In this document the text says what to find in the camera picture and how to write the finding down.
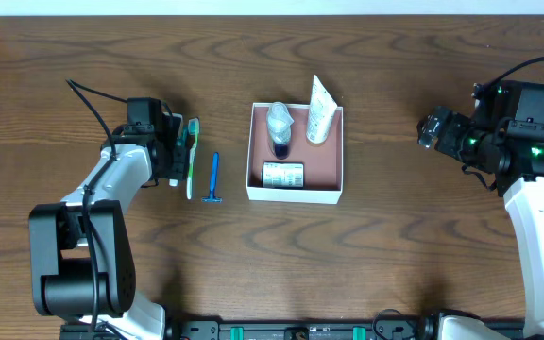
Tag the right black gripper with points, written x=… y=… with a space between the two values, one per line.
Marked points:
x=447 y=132

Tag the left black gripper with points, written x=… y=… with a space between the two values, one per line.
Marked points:
x=178 y=154

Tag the Colgate toothpaste tube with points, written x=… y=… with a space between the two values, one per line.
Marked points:
x=180 y=159

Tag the green white toothbrush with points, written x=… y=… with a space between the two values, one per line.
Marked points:
x=194 y=131

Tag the blue disposable razor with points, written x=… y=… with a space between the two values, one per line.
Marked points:
x=212 y=197

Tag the green white soap box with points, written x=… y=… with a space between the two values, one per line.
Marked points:
x=280 y=175

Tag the white lotion tube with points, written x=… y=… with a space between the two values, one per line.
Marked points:
x=321 y=112

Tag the clear pump bottle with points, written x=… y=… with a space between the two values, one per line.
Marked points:
x=279 y=129

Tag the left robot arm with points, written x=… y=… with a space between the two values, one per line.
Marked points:
x=82 y=268

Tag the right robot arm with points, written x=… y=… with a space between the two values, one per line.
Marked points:
x=504 y=138

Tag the white open cardboard box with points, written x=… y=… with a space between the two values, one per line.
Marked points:
x=323 y=164

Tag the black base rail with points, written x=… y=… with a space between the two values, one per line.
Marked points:
x=387 y=328

